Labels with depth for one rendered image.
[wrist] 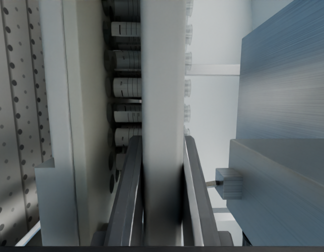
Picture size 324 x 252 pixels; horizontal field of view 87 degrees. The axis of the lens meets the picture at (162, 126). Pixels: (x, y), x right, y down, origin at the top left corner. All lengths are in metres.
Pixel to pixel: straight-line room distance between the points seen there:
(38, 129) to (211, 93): 3.36
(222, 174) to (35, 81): 0.22
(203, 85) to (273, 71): 2.96
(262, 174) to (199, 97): 3.22
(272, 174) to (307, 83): 0.30
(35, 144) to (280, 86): 0.50
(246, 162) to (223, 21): 3.98
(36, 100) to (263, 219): 0.24
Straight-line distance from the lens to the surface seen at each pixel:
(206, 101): 3.41
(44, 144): 0.20
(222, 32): 4.02
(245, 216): 0.25
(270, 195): 0.19
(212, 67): 1.13
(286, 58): 0.52
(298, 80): 0.48
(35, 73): 0.19
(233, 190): 0.24
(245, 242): 0.26
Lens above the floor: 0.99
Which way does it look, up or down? 2 degrees up
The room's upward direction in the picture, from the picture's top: 90 degrees clockwise
